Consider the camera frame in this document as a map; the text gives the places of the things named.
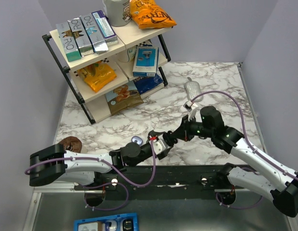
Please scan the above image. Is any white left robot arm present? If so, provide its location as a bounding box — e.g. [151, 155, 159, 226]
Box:
[25, 131, 176, 190]

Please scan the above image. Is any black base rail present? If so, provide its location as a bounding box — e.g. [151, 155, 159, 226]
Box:
[75, 164, 240, 205]

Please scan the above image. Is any grey printed mug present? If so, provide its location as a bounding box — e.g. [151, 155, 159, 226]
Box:
[103, 0, 130, 27]

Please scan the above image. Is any teal RO box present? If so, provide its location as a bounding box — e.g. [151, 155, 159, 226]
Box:
[56, 22, 81, 62]

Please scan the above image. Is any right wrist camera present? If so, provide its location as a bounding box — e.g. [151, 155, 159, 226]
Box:
[183, 101, 198, 121]

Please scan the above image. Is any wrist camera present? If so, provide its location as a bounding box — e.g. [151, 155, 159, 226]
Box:
[153, 139, 168, 155]
[183, 101, 198, 121]

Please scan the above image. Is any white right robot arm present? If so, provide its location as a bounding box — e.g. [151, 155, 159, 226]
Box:
[156, 106, 298, 218]

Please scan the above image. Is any orange snack bag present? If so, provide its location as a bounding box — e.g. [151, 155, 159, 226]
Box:
[77, 62, 117, 93]

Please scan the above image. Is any brown cookie bag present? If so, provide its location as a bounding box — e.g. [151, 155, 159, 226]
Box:
[105, 81, 143, 116]

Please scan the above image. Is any blue plastic tray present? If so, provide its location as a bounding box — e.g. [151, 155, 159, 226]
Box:
[74, 213, 139, 231]

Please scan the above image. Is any orange chips bag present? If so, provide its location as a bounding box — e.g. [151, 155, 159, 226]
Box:
[130, 0, 177, 29]

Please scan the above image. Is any black frame wooden shelf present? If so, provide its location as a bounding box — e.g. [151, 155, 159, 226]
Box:
[42, 22, 171, 124]

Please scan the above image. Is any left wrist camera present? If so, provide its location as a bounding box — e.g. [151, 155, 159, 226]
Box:
[153, 139, 168, 155]

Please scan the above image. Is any dark blue snack bag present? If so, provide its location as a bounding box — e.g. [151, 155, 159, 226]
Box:
[133, 74, 163, 95]

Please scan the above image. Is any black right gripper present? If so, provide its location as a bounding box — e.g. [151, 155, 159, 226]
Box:
[171, 114, 214, 142]

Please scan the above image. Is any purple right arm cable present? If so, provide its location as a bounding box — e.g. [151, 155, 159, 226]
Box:
[184, 90, 298, 209]

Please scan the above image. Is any white cup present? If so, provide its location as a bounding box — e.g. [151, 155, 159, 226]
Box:
[117, 46, 137, 63]

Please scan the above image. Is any purple white box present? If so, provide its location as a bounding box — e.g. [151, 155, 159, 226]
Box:
[91, 10, 118, 46]

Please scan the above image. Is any blue razor box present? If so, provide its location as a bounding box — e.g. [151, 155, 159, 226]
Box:
[132, 46, 159, 77]

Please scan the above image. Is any blue silver RO box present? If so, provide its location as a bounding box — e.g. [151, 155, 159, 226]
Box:
[80, 14, 108, 53]

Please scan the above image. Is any brown crumpled wrapper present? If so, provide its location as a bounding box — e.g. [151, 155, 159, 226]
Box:
[59, 136, 82, 153]

